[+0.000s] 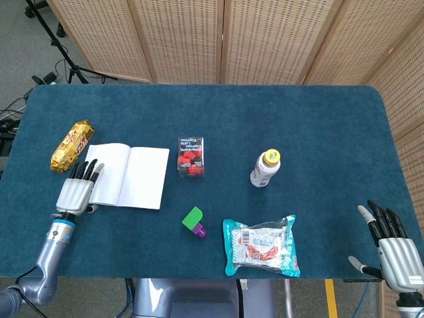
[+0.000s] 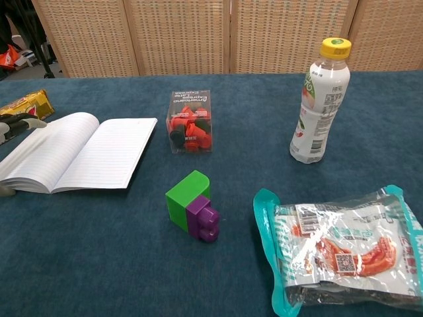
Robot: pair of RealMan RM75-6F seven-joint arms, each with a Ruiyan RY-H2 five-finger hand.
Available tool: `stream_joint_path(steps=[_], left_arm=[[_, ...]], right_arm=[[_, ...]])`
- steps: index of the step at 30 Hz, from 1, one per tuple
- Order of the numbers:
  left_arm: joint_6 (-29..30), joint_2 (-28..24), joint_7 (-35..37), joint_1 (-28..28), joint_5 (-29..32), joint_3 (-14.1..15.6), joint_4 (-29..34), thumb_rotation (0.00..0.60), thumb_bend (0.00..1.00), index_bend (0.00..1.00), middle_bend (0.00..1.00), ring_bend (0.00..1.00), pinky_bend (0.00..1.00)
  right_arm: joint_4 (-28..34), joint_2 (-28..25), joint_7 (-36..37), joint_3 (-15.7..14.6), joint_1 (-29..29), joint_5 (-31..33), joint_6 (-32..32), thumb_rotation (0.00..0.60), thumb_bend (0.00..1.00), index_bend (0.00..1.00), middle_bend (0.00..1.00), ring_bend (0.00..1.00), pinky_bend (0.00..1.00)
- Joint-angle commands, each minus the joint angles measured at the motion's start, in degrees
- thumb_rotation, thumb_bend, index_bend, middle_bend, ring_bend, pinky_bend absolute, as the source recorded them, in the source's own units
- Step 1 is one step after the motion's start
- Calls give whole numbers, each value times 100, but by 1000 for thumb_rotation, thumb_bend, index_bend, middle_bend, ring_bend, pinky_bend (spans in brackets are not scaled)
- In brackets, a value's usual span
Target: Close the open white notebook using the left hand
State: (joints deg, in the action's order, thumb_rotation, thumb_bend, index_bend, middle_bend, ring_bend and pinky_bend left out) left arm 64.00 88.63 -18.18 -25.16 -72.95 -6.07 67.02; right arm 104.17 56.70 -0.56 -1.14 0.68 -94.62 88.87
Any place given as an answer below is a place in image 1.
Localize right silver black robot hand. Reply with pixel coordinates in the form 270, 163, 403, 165
347, 199, 424, 294

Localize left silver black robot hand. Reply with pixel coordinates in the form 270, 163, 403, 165
55, 158, 105, 215

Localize white lined notebook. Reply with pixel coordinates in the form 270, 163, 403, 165
85, 142, 170, 211

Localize yellow biscuit pack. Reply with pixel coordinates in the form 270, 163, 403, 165
50, 119, 95, 175

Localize yellow floor tape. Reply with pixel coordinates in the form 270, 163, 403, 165
324, 278, 339, 318

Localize metal table leg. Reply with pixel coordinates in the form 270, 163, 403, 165
284, 278, 295, 318

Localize green toy block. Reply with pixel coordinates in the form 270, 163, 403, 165
181, 206, 204, 232

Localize black power adapter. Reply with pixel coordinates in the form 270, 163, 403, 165
32, 72, 58, 85

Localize red and black box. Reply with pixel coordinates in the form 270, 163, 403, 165
178, 136, 205, 179

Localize black tripod stand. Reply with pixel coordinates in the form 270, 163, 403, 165
25, 0, 119, 85

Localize purple toy block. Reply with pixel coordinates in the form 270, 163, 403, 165
193, 223, 209, 240

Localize teal clear snack bag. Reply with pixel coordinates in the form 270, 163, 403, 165
222, 214, 301, 278

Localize grey robot torso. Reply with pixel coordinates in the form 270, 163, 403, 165
132, 278, 276, 318

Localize white drink bottle yellow cap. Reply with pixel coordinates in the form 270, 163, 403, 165
249, 148, 282, 188

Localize blue table cloth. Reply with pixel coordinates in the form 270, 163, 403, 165
0, 84, 417, 280

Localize blue cable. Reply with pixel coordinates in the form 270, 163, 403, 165
121, 278, 137, 318
358, 281, 379, 318

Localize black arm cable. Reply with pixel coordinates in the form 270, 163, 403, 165
15, 264, 50, 318

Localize black floor cables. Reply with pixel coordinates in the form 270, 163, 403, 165
0, 87, 34, 142

